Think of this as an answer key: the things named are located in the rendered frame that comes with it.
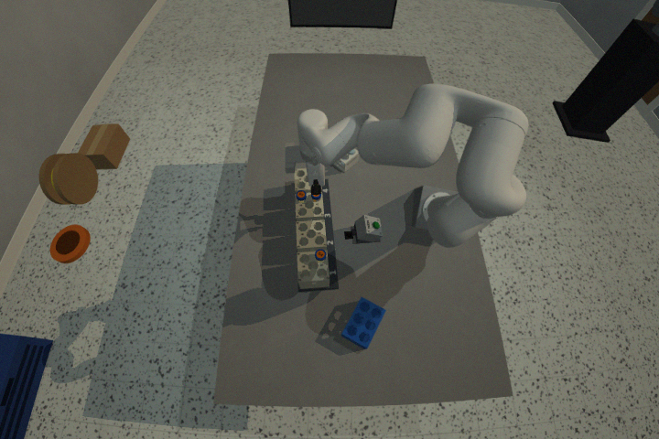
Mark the blue tube rack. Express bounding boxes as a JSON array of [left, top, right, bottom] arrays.
[[341, 297, 384, 349]]

